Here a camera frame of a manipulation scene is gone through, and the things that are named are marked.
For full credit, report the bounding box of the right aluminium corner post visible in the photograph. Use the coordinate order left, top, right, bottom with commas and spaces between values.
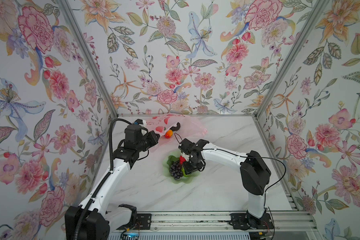
254, 0, 328, 120

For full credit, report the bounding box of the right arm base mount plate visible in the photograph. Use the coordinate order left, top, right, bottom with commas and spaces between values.
230, 212, 275, 231

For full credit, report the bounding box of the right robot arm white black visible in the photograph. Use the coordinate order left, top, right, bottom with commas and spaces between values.
179, 139, 274, 230

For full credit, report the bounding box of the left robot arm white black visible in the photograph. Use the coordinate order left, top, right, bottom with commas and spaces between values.
65, 119, 160, 240

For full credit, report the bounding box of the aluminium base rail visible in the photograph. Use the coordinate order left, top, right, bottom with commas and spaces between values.
137, 210, 317, 233

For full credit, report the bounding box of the light green fruit plate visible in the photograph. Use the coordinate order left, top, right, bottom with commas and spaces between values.
163, 150, 200, 184

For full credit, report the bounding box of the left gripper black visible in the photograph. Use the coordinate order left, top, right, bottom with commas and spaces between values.
135, 130, 161, 154

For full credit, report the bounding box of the left aluminium corner post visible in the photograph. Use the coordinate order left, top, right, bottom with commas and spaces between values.
57, 0, 118, 119

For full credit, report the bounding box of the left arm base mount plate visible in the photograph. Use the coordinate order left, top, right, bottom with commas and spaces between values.
118, 214, 152, 231

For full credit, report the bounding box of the red strawberry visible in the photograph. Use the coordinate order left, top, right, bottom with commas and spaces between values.
179, 156, 187, 165

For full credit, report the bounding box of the dark purple grape bunch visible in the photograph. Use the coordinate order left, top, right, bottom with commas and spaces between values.
169, 161, 183, 180

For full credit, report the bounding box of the aluminium corner post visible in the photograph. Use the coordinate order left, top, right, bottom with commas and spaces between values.
57, 0, 118, 119
254, 0, 328, 120

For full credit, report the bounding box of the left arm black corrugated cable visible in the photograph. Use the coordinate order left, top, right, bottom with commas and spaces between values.
72, 118, 133, 240

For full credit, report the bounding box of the pink plastic bag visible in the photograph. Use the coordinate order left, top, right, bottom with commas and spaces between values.
146, 114, 207, 147

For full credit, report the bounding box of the orange mango fruit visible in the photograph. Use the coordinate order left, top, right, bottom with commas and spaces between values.
165, 130, 174, 139

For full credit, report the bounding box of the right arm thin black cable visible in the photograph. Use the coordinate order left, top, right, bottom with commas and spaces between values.
173, 132, 287, 240

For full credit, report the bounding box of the dark avocado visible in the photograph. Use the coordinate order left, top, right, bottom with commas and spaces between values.
170, 123, 181, 132

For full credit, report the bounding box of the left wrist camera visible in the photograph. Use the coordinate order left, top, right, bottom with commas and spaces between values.
134, 119, 147, 127

